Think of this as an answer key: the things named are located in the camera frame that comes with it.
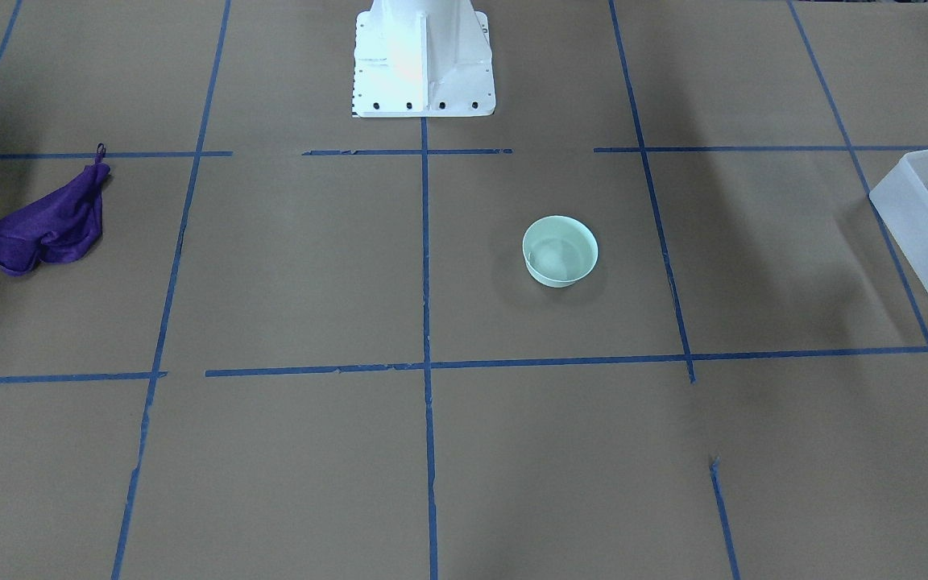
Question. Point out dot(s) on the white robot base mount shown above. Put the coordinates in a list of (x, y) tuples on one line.
[(423, 59)]

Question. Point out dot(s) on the mint green bowl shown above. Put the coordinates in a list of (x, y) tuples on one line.
[(559, 251)]

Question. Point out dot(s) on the purple cloth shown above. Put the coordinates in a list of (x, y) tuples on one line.
[(60, 227)]

